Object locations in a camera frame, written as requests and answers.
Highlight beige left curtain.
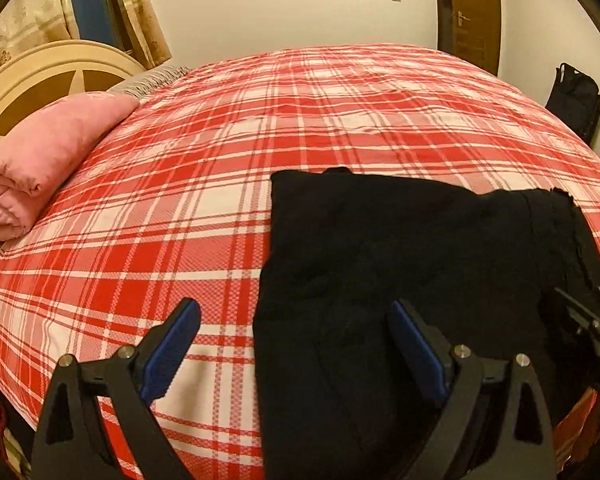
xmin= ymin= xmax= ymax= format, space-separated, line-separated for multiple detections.
xmin=0 ymin=0 xmax=80 ymax=67

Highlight beige right curtain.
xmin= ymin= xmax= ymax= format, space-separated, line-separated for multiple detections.
xmin=117 ymin=0 xmax=172 ymax=70

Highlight cream round headboard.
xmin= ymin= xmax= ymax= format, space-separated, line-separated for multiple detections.
xmin=0 ymin=40 xmax=145 ymax=140

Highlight window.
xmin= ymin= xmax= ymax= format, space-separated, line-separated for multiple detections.
xmin=71 ymin=0 xmax=131 ymax=51

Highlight striped pillow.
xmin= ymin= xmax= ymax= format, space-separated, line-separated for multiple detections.
xmin=108 ymin=64 xmax=190 ymax=100

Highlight red plaid bed sheet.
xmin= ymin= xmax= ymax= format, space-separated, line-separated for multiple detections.
xmin=0 ymin=44 xmax=600 ymax=479

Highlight brown wooden door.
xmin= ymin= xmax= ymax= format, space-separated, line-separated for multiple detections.
xmin=437 ymin=0 xmax=502 ymax=76

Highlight black bag on chair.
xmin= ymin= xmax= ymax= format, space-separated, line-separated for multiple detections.
xmin=545 ymin=63 xmax=600 ymax=145

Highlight pink folded blanket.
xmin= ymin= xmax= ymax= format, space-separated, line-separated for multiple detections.
xmin=0 ymin=91 xmax=140 ymax=242

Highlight black pants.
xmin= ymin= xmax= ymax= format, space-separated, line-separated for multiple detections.
xmin=252 ymin=168 xmax=600 ymax=479

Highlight beige curtain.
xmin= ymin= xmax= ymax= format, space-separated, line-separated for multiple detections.
xmin=117 ymin=0 xmax=172 ymax=70
xmin=0 ymin=0 xmax=80 ymax=67

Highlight door handle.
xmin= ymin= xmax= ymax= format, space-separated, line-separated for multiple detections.
xmin=456 ymin=11 xmax=470 ymax=27

